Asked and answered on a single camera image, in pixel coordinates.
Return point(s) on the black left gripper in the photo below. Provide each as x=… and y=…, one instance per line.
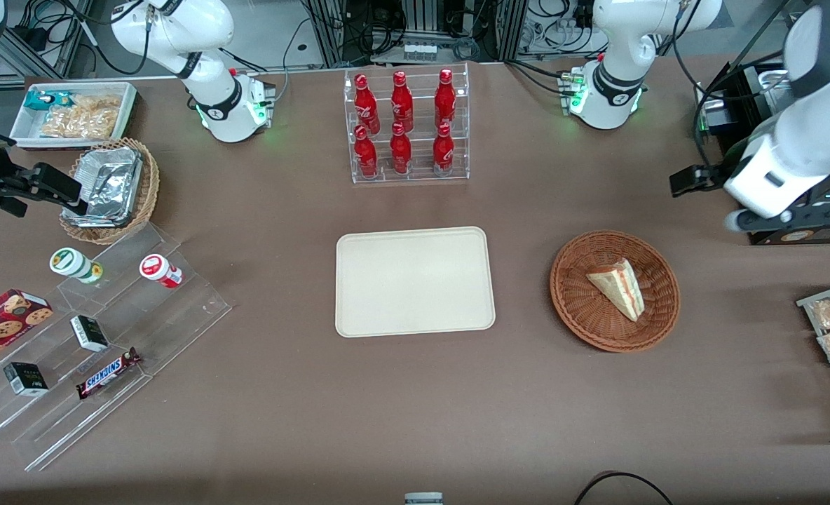
x=713, y=174

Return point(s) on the triangle sandwich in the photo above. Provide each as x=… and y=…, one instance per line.
x=620, y=287

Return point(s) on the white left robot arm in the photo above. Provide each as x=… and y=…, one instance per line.
x=807, y=126

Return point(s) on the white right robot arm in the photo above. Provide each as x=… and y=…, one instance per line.
x=208, y=91

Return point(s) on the silver foil tray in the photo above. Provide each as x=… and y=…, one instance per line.
x=110, y=184

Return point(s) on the tan oval wicker basket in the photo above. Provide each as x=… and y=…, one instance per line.
x=147, y=189

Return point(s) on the brown round wicker basket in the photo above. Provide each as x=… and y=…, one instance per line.
x=583, y=308

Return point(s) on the beige plastic tray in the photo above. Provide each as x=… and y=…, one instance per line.
x=415, y=280

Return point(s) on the white rectangular snack bin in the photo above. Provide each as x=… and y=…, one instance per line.
x=26, y=130

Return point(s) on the green and white cup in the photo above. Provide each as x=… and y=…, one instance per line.
x=71, y=263

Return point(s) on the clear bag of chips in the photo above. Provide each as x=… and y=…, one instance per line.
x=85, y=118

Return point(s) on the teal snack packet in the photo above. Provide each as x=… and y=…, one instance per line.
x=40, y=99

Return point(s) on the black equipment box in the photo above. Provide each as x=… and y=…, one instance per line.
x=744, y=105

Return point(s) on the red cookie box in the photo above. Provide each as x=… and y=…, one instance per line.
x=1, y=326

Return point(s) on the red and white cup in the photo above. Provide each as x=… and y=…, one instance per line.
x=159, y=270

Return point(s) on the small black box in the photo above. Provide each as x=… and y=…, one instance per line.
x=26, y=379
x=89, y=333

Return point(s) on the clear acrylic stepped stand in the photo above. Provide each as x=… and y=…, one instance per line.
x=177, y=315

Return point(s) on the snickers chocolate bar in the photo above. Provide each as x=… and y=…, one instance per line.
x=106, y=374

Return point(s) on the red cola bottle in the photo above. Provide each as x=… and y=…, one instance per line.
x=445, y=98
x=365, y=156
x=444, y=153
x=366, y=105
x=402, y=102
x=400, y=152

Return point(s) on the clear acrylic bottle rack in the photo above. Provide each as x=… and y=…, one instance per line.
x=422, y=175

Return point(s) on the white power strip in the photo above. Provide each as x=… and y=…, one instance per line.
x=420, y=51

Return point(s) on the small grey device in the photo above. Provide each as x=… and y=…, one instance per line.
x=423, y=499

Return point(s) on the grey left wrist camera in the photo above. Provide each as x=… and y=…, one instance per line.
x=772, y=219

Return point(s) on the aluminium frame rack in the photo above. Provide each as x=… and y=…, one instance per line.
x=331, y=31

